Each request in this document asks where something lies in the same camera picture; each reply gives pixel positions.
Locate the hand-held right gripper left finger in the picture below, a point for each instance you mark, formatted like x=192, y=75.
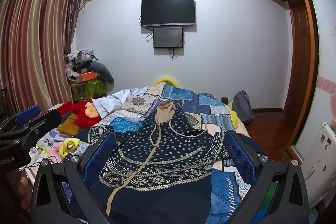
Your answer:
x=101, y=158

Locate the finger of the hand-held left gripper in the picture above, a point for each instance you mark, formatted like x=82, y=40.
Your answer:
x=26, y=112
x=48, y=119

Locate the orange box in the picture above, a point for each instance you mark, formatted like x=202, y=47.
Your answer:
x=85, y=77

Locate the blue patchwork quilt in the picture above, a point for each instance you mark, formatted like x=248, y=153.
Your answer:
x=207, y=108

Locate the person's left hand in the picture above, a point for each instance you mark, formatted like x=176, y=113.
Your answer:
x=25, y=190

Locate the yellow cloth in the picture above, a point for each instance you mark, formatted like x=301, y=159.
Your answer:
x=69, y=146

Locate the navy patterned hoodie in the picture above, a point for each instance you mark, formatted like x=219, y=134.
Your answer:
x=168, y=155

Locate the pink cloth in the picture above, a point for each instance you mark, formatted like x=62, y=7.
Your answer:
x=54, y=153

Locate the striped red curtain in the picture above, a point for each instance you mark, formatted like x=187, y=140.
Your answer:
x=34, y=43

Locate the green patterned storage box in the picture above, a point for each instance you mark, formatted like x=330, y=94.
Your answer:
x=88, y=90

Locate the pile of clothes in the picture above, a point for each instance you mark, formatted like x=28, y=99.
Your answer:
x=80, y=61

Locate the white bed sheet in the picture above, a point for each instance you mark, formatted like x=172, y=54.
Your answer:
x=115, y=103

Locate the yellow plastic stool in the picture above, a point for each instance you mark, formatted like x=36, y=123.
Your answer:
x=166, y=81

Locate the black wall television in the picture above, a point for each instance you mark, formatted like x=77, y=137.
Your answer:
x=168, y=11

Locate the grey-green pillow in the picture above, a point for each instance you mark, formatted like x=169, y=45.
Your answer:
x=103, y=71

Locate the red cloth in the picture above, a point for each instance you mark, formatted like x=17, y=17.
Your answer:
x=81, y=116

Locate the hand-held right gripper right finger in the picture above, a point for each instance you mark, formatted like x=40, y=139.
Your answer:
x=240, y=153

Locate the small black wall monitor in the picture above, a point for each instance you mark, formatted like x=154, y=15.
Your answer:
x=168, y=37

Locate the white wardrobe door pink print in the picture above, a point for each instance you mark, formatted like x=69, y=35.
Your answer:
x=324, y=43

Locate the grey backpack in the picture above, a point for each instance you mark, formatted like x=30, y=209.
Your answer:
x=242, y=106

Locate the pile of printed papers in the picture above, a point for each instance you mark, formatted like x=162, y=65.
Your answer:
x=51, y=138

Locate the yellow garment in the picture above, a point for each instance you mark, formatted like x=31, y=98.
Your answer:
x=234, y=119

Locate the wooden door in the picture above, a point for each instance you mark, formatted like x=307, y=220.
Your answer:
x=302, y=56

